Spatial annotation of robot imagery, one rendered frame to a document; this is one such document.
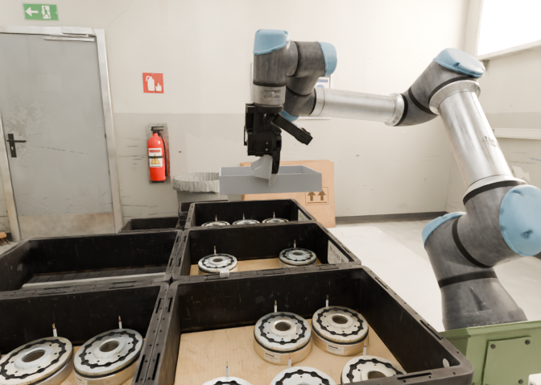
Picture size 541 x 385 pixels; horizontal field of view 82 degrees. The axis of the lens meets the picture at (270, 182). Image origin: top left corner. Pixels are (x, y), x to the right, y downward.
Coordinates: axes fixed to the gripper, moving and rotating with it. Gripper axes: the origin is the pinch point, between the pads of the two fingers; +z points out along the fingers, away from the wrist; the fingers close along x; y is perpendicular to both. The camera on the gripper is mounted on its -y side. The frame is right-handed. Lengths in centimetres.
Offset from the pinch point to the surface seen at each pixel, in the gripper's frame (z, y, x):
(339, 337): 11.2, -4.3, 38.4
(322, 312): 13.5, -4.2, 31.2
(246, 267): 24.5, 6.7, 4.3
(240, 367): 14.3, 12.9, 38.8
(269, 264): 24.5, 0.2, 4.2
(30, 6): -37, 167, -304
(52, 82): 27, 156, -282
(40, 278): 26, 60, -1
